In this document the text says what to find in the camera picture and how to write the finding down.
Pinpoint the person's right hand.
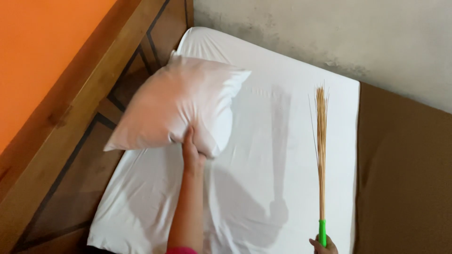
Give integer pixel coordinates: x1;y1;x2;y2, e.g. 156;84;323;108
309;234;339;254

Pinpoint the person's left hand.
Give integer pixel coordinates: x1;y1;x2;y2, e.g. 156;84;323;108
182;126;207;171

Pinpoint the stick broom with green handle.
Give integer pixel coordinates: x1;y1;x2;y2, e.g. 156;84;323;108
309;82;330;248

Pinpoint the white pillow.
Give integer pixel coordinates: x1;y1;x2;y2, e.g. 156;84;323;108
103;50;252;159

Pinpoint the white sheeted mattress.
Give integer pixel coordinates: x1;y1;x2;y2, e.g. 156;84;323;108
87;27;361;254

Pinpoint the brown mattress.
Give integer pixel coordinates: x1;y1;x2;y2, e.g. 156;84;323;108
353;82;452;254

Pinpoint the pink sleeve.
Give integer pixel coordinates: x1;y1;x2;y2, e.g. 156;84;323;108
166;246;198;254

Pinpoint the wooden bed headboard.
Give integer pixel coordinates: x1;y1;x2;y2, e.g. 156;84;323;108
0;0;194;254

